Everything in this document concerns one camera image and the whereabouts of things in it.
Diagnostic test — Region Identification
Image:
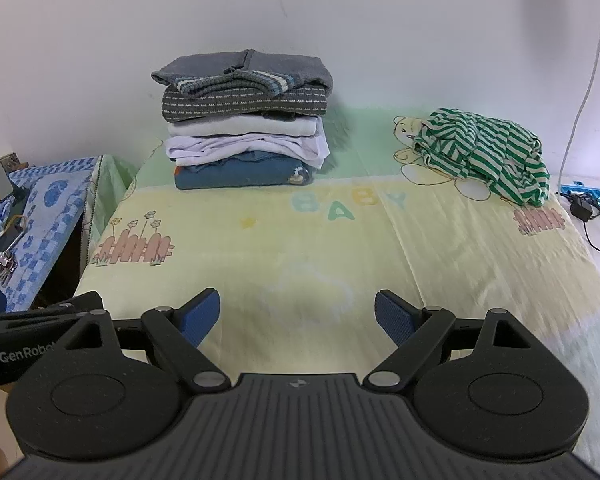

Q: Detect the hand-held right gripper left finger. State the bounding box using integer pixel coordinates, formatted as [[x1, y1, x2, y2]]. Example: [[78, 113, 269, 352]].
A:
[[64, 287, 232, 396]]

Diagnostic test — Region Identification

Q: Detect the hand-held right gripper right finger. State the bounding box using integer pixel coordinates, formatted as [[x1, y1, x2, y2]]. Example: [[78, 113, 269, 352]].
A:
[[363, 289, 535, 396]]

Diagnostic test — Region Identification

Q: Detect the grey striped sweater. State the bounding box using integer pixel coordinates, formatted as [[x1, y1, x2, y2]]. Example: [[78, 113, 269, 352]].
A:
[[151, 49, 333, 123]]

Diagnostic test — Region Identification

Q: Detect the stack of folded clothes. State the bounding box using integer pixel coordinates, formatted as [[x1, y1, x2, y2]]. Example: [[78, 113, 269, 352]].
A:
[[165, 131, 331, 169]]

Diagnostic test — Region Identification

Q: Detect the blue patterned side table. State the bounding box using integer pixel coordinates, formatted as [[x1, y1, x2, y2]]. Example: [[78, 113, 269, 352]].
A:
[[0, 156, 103, 313]]

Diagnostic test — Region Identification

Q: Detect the phone on stand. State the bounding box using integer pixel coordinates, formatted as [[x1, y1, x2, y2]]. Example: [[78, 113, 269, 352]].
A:
[[0, 162, 16, 200]]

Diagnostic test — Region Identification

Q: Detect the blue folded garment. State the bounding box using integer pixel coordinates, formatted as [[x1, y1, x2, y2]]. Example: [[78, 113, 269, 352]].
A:
[[174, 151, 316, 191]]

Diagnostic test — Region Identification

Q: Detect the pale green sheet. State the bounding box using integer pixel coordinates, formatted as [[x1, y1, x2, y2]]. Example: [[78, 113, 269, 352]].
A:
[[82, 155, 141, 266]]

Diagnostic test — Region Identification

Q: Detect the green white striped garment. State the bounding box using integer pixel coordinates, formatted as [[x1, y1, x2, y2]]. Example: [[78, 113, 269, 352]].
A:
[[412, 107, 551, 208]]

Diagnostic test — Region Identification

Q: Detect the white garment with green stripes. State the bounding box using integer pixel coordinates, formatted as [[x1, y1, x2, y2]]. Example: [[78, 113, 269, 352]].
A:
[[167, 114, 326, 139]]

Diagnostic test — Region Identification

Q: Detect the blue plastic tray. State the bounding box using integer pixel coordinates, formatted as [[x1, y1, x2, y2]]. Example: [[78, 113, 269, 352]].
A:
[[560, 182, 600, 208]]

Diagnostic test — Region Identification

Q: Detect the black power adapter with cable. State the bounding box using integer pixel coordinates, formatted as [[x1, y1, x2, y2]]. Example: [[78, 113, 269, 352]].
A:
[[560, 192, 600, 263]]

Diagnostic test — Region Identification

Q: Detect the white wall cable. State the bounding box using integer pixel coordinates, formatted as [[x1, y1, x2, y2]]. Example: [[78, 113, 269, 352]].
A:
[[557, 0, 600, 186]]

